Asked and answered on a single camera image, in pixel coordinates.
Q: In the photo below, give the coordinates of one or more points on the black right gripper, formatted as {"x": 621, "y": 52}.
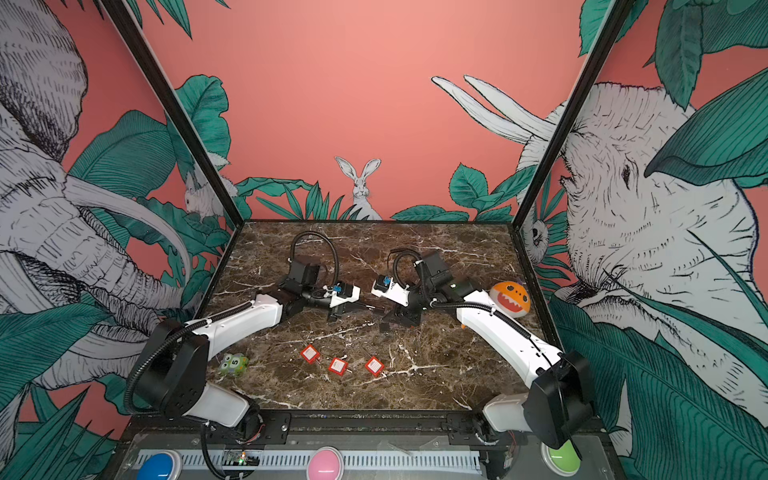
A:
{"x": 403, "y": 315}

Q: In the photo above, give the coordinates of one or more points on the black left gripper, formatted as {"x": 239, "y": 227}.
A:
{"x": 334, "y": 314}

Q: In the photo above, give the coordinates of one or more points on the red padlock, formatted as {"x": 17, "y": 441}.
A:
{"x": 310, "y": 354}
{"x": 374, "y": 366}
{"x": 338, "y": 366}

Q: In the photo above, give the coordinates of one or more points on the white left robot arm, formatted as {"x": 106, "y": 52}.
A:
{"x": 170, "y": 376}

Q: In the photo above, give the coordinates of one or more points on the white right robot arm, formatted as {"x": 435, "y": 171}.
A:
{"x": 561, "y": 392}

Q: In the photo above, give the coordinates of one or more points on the orange shark plush toy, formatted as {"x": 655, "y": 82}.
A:
{"x": 511, "y": 298}

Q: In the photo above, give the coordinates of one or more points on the pink push button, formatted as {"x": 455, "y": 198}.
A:
{"x": 326, "y": 463}

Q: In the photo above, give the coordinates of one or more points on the green push button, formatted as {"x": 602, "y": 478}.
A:
{"x": 563, "y": 461}

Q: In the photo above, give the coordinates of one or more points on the blue push button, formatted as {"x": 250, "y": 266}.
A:
{"x": 165, "y": 465}

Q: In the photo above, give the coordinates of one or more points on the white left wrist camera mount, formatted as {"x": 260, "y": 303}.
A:
{"x": 343, "y": 293}

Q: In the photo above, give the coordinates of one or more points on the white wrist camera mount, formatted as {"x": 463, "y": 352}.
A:
{"x": 343, "y": 293}
{"x": 386, "y": 287}

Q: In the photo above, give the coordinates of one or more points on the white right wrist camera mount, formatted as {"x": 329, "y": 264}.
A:
{"x": 386, "y": 287}

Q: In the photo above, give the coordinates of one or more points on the white slotted cable duct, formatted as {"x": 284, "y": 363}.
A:
{"x": 463, "y": 462}

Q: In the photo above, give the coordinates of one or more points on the black corner frame post right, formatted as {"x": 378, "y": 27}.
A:
{"x": 611, "y": 27}

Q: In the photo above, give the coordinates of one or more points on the black corner frame post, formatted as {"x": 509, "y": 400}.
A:
{"x": 131, "y": 34}
{"x": 611, "y": 27}

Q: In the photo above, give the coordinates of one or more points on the black corner frame post left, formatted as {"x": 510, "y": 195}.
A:
{"x": 131, "y": 34}

